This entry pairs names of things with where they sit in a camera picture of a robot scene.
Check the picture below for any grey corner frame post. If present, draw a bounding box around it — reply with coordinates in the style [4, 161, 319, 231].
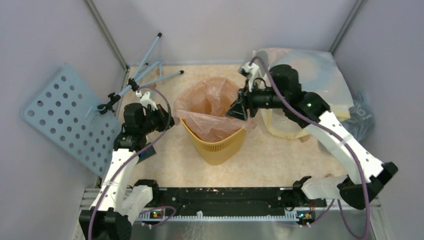
[329, 0, 367, 55]
[83, 0, 128, 70]

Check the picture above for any blue block toy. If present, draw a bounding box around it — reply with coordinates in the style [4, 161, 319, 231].
[137, 145, 157, 164]

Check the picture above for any blue plastic bag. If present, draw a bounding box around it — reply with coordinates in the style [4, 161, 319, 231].
[341, 91, 375, 142]

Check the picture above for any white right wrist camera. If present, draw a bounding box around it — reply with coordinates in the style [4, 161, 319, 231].
[238, 62, 265, 92]

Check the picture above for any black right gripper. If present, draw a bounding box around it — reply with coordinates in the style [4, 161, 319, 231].
[225, 78, 287, 121]

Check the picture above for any large yellow translucent bag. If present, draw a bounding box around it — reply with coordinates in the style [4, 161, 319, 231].
[251, 47, 354, 139]

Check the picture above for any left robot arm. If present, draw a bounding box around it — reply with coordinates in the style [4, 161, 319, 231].
[78, 103, 175, 240]

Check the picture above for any light blue perforated board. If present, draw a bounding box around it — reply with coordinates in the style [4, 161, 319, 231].
[21, 63, 121, 177]

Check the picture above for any pink plastic trash bag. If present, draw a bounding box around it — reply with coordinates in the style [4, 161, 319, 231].
[173, 77, 257, 143]

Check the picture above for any light blue tripod stand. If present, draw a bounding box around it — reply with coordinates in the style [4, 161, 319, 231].
[84, 32, 185, 118]

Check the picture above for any wooden cube block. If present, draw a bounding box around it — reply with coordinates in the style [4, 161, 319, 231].
[298, 135, 310, 143]

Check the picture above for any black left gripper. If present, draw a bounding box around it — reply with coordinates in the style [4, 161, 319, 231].
[139, 103, 179, 135]

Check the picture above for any yellow plastic trash bin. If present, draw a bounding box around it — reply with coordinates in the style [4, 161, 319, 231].
[181, 120, 247, 166]

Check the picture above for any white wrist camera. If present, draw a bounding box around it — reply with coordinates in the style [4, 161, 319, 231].
[238, 62, 265, 92]
[135, 90, 158, 112]

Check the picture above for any wooden block near tripod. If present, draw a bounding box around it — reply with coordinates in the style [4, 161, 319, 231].
[148, 83, 157, 90]

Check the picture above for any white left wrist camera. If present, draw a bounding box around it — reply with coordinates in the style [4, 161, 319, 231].
[135, 90, 158, 112]

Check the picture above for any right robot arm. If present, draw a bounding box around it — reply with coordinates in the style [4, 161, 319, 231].
[226, 63, 398, 210]

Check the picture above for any grey corner frame post left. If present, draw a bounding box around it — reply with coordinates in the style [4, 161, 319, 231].
[83, 0, 128, 70]

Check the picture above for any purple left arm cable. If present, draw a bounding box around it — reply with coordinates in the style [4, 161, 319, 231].
[87, 86, 177, 240]

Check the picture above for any grey corner frame post right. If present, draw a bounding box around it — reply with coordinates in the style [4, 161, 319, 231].
[329, 0, 367, 55]

